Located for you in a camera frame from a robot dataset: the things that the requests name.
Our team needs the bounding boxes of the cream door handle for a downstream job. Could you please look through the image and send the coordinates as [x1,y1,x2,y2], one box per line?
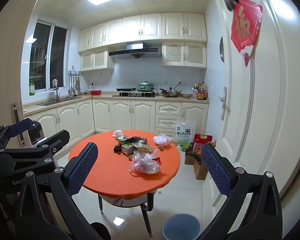
[220,87,227,120]

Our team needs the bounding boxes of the white door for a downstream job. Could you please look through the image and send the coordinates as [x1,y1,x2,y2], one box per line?
[216,0,300,198]

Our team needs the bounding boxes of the cream base kitchen cabinets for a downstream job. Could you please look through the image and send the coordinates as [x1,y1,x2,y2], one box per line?
[22,97,209,153]

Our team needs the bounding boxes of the steel kitchen sink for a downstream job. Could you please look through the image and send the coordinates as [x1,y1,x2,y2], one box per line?
[36,96,83,106]

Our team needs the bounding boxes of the brown cardboard box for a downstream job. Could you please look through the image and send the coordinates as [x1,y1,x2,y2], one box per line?
[184,145,203,165]
[194,152,208,180]

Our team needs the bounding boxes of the red diamond door poster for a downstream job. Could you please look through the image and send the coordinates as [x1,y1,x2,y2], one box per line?
[230,0,263,68]

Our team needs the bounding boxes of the black snack packet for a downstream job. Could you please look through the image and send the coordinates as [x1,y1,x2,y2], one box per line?
[126,136,148,145]

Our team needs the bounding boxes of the black cylindrical appliance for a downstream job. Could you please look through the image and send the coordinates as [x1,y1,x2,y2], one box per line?
[30,121,44,145]

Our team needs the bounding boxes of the round orange table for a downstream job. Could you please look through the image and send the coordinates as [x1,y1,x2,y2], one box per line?
[68,129,181,200]

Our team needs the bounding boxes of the red gift box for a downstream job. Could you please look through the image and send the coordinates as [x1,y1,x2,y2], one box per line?
[193,134,213,150]

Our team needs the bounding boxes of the black gas stove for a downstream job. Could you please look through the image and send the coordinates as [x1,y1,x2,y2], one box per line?
[112,92,158,98]

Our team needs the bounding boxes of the wall utensil rack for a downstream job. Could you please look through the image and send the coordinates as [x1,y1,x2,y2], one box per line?
[68,66,85,77]

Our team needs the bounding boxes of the cream upper wall cabinets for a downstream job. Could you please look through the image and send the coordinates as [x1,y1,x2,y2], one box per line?
[77,12,207,53]

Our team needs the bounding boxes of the cluster of condiment bottles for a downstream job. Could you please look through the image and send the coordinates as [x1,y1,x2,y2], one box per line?
[193,82,208,100]

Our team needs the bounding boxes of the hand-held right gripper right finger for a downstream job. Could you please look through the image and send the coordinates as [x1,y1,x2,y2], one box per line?
[195,143,283,240]

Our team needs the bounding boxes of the steel wok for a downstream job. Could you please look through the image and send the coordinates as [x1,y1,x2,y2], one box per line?
[159,87,183,97]

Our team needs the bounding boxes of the green electric cooking pot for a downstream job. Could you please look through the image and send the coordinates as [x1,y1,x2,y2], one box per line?
[136,81,155,92]

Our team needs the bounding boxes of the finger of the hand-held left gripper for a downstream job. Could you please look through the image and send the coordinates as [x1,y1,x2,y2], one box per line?
[0,118,33,153]
[0,129,71,171]

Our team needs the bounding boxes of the black range hood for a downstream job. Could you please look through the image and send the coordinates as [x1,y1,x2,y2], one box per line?
[109,42,162,60]

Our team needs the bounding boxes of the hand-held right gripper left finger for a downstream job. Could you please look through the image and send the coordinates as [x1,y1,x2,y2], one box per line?
[15,142,110,240]

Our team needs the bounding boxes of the metal door strike plate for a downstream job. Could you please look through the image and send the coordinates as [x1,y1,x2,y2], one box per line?
[11,102,32,147]

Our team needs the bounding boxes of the blue plastic trash bin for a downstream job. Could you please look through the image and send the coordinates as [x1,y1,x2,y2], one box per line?
[161,213,201,240]

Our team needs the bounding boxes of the pink plastic bag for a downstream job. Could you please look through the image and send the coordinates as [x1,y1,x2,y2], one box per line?
[153,134,171,146]

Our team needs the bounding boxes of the green drink carton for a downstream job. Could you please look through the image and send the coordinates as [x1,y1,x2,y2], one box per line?
[120,144,138,155]

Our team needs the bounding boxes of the black metal table frame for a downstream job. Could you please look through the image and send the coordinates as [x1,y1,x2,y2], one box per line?
[97,190,155,236]

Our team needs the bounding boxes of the barred kitchen window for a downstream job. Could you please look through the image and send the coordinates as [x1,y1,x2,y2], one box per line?
[29,20,68,92]

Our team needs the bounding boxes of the clear rice bag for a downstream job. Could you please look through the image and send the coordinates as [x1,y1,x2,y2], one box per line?
[175,120,196,150]

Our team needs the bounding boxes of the large clear plastic bag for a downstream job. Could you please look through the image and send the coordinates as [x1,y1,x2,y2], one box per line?
[129,149,163,175]

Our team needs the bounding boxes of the cream lattice door wall cabinet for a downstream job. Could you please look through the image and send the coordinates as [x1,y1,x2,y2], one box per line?
[80,50,115,72]
[162,41,207,68]

